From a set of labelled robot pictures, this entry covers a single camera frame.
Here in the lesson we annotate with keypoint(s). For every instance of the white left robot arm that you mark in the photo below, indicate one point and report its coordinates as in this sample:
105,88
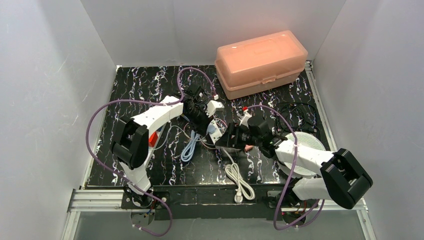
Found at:
135,138

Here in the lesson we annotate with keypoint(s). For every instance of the long white power strip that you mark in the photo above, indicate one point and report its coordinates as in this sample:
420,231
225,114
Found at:
160,132

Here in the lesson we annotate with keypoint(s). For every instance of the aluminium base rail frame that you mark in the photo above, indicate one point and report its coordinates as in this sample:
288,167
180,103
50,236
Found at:
204,213

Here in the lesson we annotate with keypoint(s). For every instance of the pink translucent storage box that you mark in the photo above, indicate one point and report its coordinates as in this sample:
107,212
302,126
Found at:
259,64

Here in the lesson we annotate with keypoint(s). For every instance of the pink power adapter plug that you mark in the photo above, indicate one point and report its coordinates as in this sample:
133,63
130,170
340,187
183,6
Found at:
248,148

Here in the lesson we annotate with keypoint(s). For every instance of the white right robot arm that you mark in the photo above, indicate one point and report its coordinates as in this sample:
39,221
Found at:
341,178

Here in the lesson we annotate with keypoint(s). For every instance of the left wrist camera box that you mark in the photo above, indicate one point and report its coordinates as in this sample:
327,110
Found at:
212,107

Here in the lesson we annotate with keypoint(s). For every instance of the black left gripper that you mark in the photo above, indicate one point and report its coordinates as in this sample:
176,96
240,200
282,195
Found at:
201,122

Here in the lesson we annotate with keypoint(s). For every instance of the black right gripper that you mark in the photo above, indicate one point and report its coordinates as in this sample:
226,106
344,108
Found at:
234,137

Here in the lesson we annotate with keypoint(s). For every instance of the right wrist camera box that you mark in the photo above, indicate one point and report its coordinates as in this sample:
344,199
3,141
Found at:
244,117

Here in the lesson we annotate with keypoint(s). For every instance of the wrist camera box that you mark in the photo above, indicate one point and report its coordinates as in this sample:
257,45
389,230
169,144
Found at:
212,107
244,117

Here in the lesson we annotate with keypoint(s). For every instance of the red power adapter plug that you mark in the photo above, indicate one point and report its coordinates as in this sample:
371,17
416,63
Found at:
153,140

